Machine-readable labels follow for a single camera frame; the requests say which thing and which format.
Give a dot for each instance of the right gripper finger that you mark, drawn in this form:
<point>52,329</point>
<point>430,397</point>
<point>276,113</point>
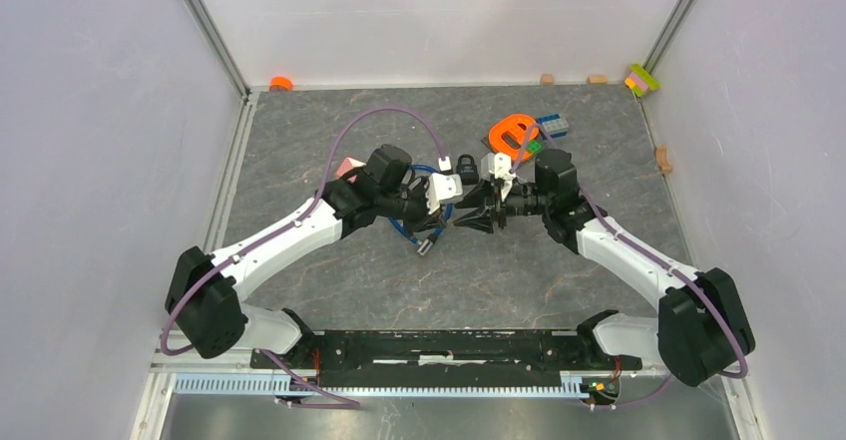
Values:
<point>482,196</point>
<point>480,221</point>

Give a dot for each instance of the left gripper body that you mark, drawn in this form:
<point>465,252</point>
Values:
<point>407,209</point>

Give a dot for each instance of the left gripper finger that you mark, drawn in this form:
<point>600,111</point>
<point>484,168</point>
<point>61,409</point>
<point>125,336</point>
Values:
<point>417,190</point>
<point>431,222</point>

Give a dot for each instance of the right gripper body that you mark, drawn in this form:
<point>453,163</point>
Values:
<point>523,201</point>

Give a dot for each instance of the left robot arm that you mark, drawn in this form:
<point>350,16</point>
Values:
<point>206,307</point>

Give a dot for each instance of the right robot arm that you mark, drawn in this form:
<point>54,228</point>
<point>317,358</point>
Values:
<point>700,328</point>

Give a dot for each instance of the black padlock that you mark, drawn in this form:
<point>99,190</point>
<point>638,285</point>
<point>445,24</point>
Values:
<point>467,170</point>

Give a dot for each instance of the green lego brick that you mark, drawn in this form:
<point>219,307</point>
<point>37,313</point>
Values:
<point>533,147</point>

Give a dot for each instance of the orange letter block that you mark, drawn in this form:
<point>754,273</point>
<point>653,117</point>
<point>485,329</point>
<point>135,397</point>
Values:
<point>512,134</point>

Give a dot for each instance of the pink wooden puzzle box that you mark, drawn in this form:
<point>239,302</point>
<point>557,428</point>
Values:
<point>347,166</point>

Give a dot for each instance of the blue lego brick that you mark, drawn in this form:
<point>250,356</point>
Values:
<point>554,126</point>

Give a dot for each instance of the wooden block left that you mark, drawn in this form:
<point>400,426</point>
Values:
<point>547,79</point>

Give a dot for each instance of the wooden block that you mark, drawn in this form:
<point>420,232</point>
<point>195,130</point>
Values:
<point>597,79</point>
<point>547,79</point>

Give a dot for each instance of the wooden block right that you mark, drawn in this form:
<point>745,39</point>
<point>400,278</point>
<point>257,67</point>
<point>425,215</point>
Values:
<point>597,79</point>

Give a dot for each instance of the wooden arch piece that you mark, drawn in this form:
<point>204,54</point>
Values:
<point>662,160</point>

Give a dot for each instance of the stacked coloured lego bricks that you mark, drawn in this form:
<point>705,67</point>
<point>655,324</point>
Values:
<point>640,81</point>

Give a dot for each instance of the orange round cap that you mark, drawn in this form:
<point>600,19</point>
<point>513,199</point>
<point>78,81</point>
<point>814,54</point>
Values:
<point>279,83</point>

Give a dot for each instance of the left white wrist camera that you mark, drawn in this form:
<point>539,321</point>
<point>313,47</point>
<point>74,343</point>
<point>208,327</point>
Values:
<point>444,187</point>

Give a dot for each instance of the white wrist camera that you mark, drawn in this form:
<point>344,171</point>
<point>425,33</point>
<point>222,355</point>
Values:
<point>444,187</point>
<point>496,168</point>

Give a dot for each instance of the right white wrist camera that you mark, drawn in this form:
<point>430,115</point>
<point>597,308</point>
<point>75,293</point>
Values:
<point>496,168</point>

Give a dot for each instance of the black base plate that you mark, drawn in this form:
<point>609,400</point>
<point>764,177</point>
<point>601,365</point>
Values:
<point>450,358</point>

